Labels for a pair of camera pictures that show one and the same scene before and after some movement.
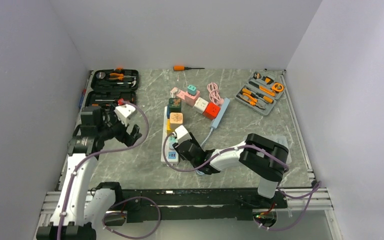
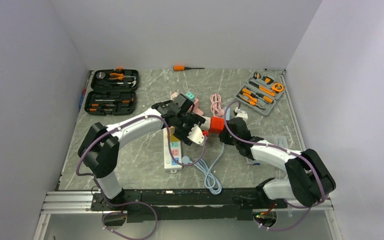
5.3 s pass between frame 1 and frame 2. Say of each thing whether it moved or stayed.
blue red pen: stayed
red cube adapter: moved
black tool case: stayed
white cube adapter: moved
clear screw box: stayed
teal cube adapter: moved
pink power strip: moved
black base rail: stayed
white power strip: moved
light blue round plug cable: moved
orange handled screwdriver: stayed
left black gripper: moved
